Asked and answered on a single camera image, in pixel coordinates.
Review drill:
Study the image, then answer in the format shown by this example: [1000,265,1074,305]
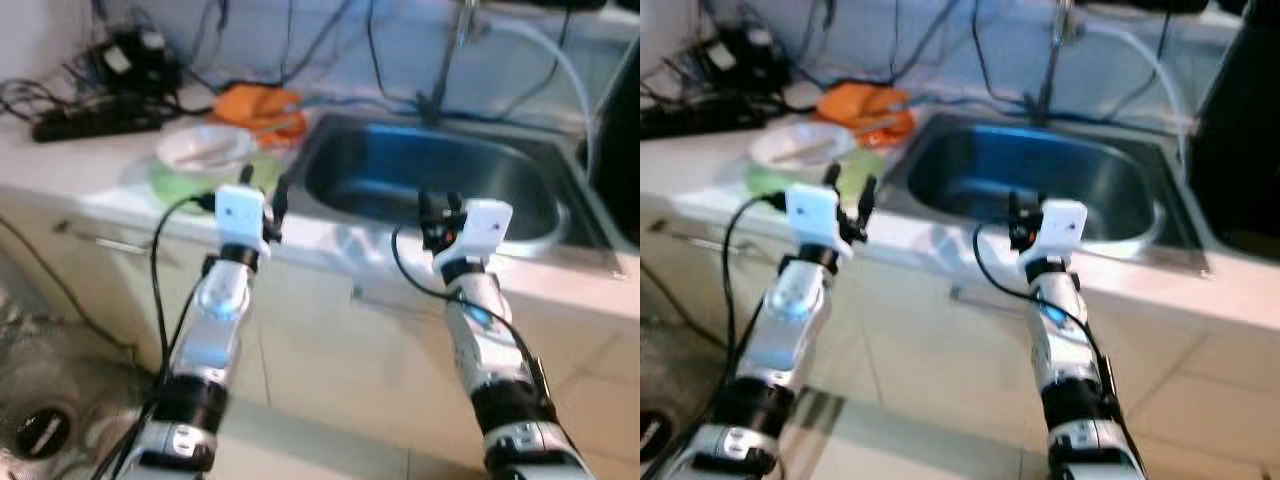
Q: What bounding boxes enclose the white kitchen cabinet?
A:
[640,195,1280,471]
[0,190,641,471]

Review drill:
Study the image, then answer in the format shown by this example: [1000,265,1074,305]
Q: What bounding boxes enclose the stainless steel sink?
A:
[290,112,613,253]
[885,113,1206,269]

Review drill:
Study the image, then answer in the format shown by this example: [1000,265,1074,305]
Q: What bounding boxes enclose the white bowl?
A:
[750,122,856,171]
[157,123,256,171]

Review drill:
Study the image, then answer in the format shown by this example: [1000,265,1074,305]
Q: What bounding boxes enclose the green plate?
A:
[150,150,287,207]
[745,148,886,201]

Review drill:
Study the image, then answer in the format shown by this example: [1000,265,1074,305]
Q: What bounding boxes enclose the orange bowl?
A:
[818,82,913,126]
[215,85,304,126]

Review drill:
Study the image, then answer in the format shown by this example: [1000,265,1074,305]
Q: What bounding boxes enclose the black power adapter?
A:
[95,30,181,96]
[695,30,791,96]

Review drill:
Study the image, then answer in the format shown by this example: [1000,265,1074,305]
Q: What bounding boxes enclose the metal faucet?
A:
[415,0,491,126]
[1030,0,1089,126]

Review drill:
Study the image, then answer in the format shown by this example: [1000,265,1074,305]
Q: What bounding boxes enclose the long black power strip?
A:
[33,100,183,143]
[640,100,703,139]

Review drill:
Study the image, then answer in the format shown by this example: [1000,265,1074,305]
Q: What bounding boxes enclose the floor fan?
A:
[0,310,141,480]
[640,330,731,480]

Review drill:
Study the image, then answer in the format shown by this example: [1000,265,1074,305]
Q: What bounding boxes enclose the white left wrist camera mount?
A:
[213,185,271,253]
[785,183,856,259]

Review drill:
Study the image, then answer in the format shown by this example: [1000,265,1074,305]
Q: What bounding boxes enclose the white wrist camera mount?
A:
[1040,200,1089,263]
[785,183,856,259]
[213,185,271,253]
[455,200,514,263]

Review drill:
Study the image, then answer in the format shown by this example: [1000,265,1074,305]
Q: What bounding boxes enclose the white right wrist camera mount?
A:
[1040,200,1089,263]
[455,200,514,263]

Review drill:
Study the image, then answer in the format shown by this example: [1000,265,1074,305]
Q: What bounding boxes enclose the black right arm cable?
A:
[972,222,1113,401]
[390,225,553,401]

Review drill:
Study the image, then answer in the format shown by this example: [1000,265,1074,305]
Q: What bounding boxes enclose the hanging black cable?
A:
[640,260,706,336]
[0,215,141,353]

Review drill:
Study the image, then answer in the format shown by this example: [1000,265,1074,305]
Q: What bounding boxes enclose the white hose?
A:
[1080,25,1196,171]
[485,20,601,181]

